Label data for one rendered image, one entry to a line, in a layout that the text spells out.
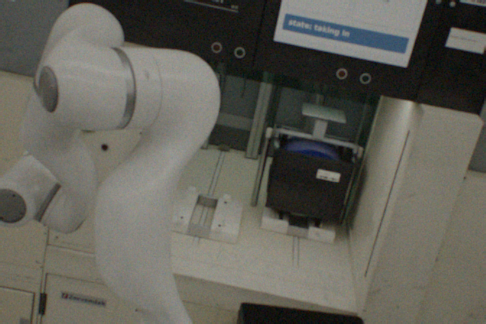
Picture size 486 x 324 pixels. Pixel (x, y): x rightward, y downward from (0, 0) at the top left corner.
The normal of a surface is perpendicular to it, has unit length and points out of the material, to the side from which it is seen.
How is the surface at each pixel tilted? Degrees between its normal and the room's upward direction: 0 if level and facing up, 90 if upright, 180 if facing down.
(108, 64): 34
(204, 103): 77
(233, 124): 90
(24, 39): 90
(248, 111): 90
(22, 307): 90
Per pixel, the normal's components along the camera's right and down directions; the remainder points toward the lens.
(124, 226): -0.07, 0.20
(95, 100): 0.42, 0.34
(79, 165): 0.90, -0.10
